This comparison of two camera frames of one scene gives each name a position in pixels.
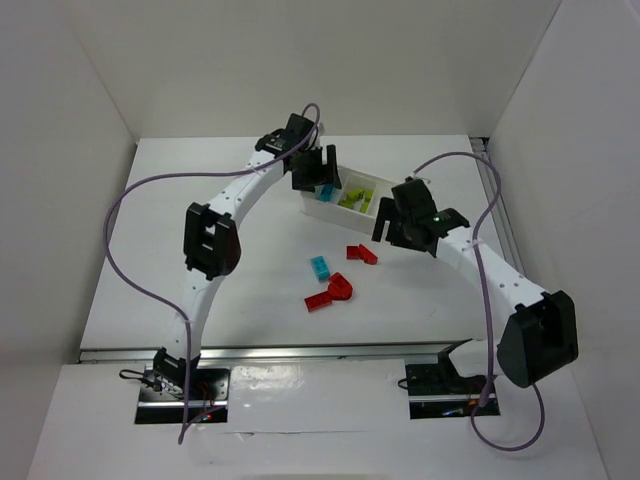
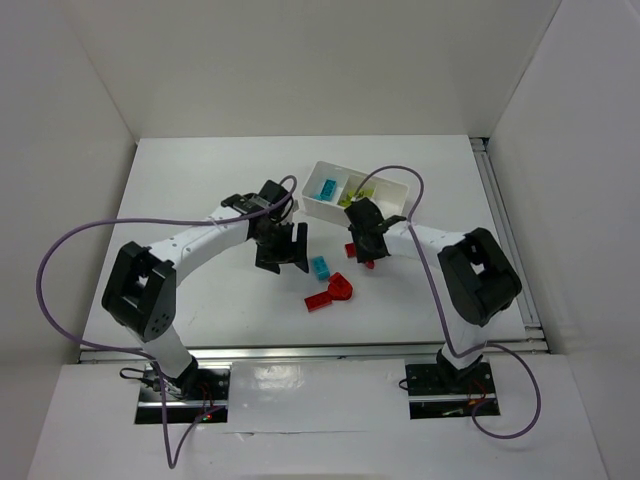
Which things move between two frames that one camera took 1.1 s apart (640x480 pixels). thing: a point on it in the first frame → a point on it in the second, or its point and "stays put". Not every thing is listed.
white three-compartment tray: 357,204 stays put
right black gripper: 393,223 → 366,246
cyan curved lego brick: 320,268 stays put
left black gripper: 314,170 → 280,248
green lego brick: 355,194 → 365,192
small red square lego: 352,252 stays put
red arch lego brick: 339,288 stays put
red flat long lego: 317,301 stays put
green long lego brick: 349,203 stays put
